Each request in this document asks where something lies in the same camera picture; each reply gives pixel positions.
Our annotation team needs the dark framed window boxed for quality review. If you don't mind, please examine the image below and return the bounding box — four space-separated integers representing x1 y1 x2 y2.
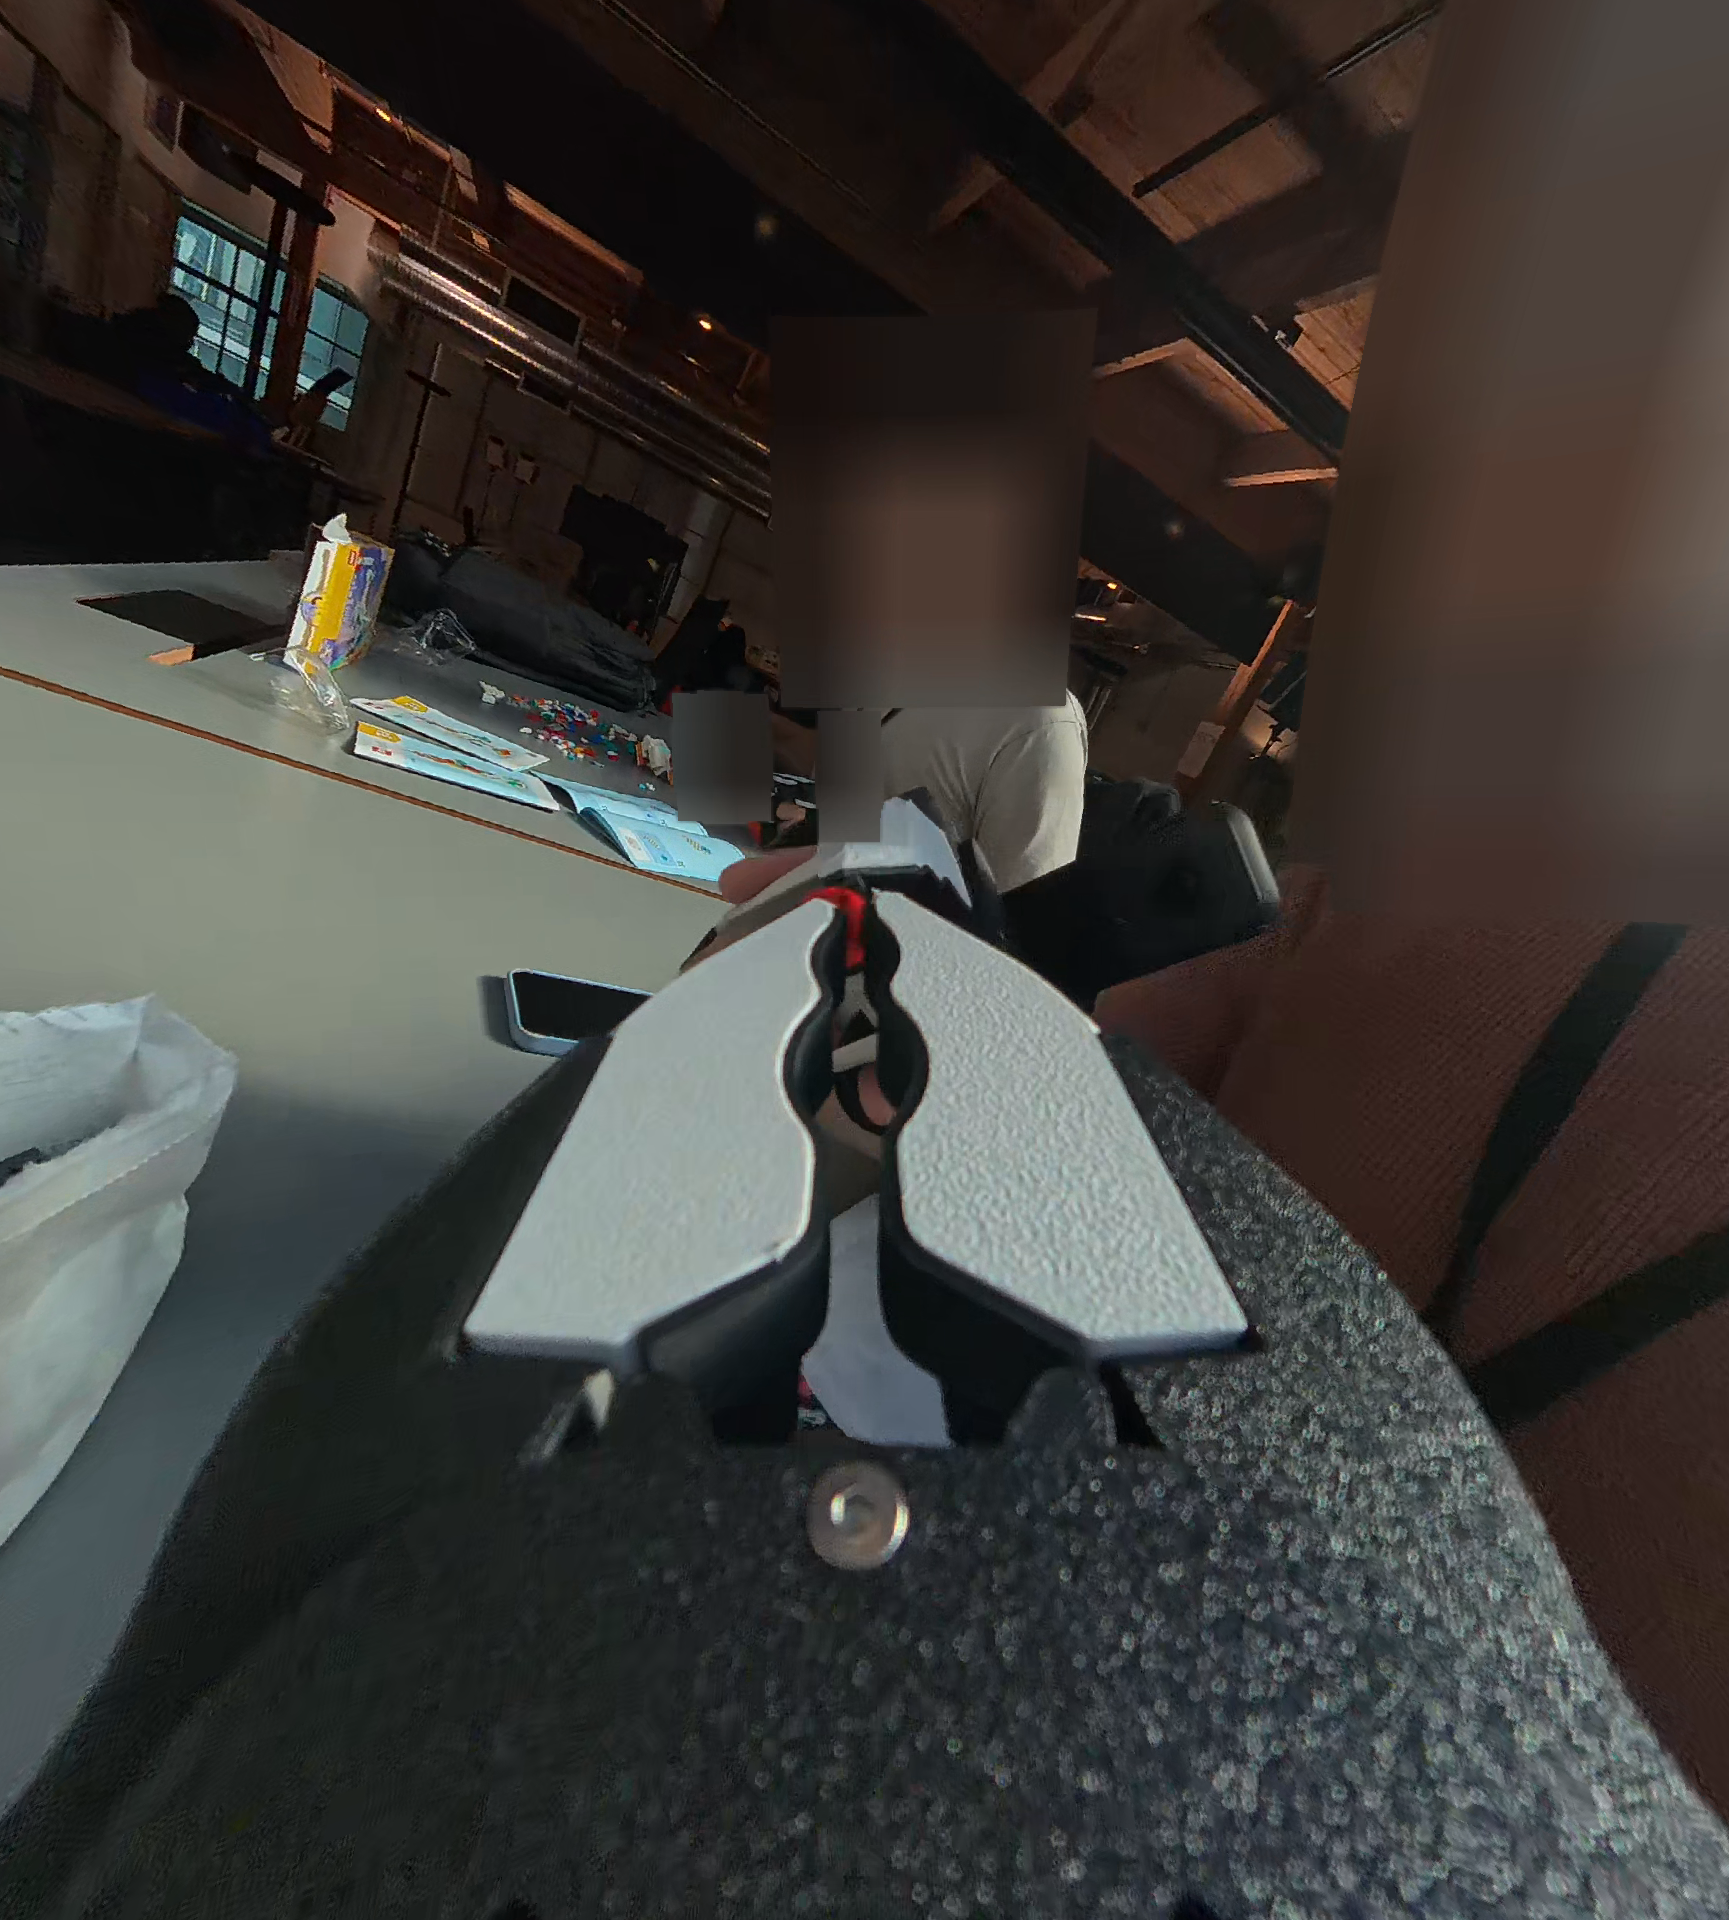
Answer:
163 206 378 428

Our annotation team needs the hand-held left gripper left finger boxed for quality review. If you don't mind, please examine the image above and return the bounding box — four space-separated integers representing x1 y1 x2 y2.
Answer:
465 896 841 1373

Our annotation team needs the black shoulder strap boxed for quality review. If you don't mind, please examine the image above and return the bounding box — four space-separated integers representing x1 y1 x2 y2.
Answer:
1422 921 1729 1436

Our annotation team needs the torn printed white paper bag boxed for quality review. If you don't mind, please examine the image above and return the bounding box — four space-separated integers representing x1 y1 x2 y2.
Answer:
0 995 241 1670

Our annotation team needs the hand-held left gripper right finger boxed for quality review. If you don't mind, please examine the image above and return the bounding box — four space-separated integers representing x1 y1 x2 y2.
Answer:
872 891 1251 1373

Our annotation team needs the small yellow white box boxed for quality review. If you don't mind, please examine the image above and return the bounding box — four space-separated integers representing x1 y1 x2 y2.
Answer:
275 514 395 686

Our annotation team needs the small colourful leaflet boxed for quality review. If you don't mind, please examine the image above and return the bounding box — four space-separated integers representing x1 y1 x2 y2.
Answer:
349 696 571 813

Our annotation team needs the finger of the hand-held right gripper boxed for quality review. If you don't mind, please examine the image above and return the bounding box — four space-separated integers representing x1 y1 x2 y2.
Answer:
690 841 976 970

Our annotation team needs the black smartphone blue case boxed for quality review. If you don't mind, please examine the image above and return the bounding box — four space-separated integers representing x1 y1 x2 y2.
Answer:
483 970 651 1059

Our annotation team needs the small red black lego assembly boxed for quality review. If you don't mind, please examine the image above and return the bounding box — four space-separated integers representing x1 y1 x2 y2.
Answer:
816 885 916 1139

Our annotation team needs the colourful lego pile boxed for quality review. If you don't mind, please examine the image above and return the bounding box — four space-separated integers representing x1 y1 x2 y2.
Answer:
490 685 665 759

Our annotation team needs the open blue instruction booklet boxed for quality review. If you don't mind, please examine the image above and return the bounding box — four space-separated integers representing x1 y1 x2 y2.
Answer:
545 765 753 891

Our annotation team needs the black backpack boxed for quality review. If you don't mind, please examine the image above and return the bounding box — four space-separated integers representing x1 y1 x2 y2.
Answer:
378 534 675 710

